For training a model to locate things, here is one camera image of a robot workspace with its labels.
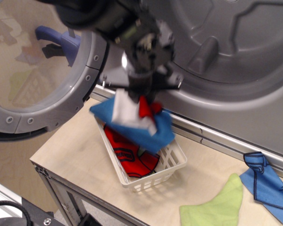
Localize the grey toy washing machine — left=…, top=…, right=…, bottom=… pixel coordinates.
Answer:
left=101, top=0, right=283, bottom=163

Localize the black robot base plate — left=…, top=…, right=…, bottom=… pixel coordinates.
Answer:
left=0, top=197, right=55, bottom=226

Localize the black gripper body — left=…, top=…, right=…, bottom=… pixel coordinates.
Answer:
left=101, top=65, right=184, bottom=103

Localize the aluminium table frame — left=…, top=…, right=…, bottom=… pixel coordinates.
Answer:
left=0, top=84, right=283, bottom=226

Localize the black braided cable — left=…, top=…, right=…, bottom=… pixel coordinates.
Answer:
left=0, top=200, right=33, bottom=226

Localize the white plastic laundry basket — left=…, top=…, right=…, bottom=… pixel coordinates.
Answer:
left=95, top=118, right=187, bottom=192

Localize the blue shirt with black outline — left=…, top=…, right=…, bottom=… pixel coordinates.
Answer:
left=240, top=152, right=283, bottom=224

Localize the light green cloth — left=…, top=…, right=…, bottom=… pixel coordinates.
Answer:
left=179, top=173, right=243, bottom=226

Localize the small red cloth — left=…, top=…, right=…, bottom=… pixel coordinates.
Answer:
left=139, top=96, right=162, bottom=121

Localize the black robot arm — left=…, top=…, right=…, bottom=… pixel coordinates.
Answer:
left=44, top=0, right=183, bottom=101

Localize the grey round machine door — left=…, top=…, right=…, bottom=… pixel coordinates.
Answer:
left=0, top=0, right=109, bottom=142

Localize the grey cloth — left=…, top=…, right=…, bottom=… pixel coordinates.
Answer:
left=111, top=89, right=157, bottom=136

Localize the plain blue cloth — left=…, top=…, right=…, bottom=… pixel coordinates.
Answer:
left=90, top=97, right=175, bottom=153

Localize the red shirt with black trim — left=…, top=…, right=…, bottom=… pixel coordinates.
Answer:
left=103, top=125, right=160, bottom=178

